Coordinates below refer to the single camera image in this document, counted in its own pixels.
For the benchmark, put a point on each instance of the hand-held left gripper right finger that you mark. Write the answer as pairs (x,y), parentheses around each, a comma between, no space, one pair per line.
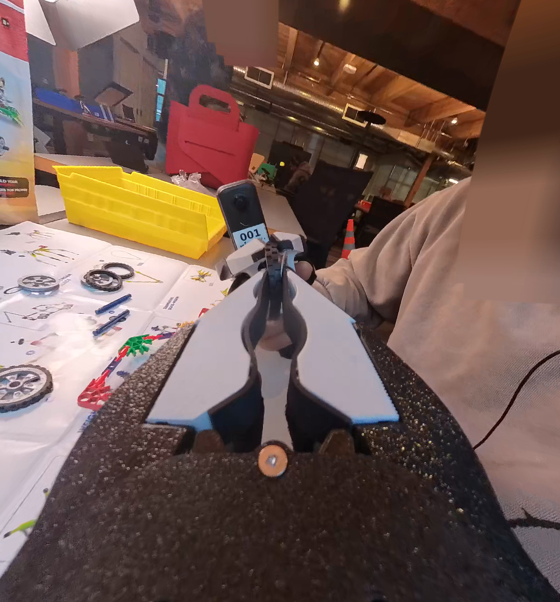
(355,376)

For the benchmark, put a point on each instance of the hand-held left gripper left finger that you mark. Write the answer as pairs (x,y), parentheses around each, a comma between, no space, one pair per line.
(195,376)

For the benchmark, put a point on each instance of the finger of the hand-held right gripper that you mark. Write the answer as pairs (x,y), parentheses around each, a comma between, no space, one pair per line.
(296,256)
(242,263)

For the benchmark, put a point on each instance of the yellow plastic parts bin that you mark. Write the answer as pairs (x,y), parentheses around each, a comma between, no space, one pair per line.
(139,207)

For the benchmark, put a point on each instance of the short blue plastic rod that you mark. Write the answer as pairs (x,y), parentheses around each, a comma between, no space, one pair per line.
(113,304)

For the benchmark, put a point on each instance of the grey plastic spoked wheel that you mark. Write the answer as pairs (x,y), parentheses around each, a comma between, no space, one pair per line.
(38,283)
(14,384)
(102,279)

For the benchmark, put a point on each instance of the person's right forearm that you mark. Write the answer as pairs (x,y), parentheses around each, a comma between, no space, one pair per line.
(374,254)

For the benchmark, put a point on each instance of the grey desk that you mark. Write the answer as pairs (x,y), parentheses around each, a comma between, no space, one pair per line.
(73,230)

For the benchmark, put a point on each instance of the person's right hand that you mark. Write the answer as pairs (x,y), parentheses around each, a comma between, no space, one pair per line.
(280,336)

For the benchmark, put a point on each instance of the orange traffic cone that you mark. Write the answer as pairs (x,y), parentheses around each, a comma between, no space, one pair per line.
(349,240)

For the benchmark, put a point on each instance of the black office chair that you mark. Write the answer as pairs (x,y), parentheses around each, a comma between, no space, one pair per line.
(327,207)

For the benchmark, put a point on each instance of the clear plastic bag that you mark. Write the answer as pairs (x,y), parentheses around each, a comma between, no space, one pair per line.
(188,179)

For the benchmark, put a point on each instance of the colourful rod and connector model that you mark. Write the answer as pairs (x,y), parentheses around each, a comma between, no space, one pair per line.
(134,345)

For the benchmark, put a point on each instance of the thick blue plastic rod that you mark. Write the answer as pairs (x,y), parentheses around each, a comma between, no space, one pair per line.
(110,324)

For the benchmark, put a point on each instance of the person in beige hoodie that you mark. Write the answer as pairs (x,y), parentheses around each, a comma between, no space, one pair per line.
(487,395)

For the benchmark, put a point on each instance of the large fold-out instruction sheet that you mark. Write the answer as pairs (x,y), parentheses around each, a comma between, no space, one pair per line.
(35,451)

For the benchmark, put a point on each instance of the brown construction set bag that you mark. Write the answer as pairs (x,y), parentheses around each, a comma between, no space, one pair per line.
(2,113)

